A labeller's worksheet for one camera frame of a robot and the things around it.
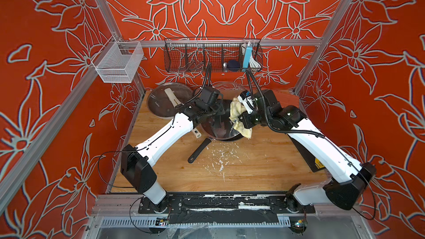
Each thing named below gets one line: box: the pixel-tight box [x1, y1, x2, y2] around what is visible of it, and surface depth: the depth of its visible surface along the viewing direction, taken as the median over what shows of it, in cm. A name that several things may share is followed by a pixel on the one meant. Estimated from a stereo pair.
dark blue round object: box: [226, 59, 240, 72], surface depth 97 cm
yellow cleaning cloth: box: [228, 97, 253, 140], surface depth 71 cm
